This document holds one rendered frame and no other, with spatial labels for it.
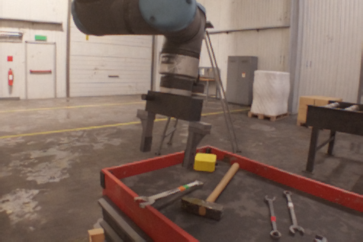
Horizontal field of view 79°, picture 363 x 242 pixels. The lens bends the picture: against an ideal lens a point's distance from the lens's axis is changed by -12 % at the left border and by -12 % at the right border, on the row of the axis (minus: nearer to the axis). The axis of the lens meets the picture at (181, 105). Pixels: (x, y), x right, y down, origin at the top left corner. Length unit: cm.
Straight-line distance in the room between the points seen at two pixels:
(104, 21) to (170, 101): 22
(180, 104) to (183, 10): 21
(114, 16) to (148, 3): 7
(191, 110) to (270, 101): 653
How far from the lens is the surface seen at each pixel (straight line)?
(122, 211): 70
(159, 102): 56
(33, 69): 1028
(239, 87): 953
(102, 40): 1107
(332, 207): 77
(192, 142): 53
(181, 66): 53
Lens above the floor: 124
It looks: 8 degrees down
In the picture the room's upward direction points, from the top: 3 degrees clockwise
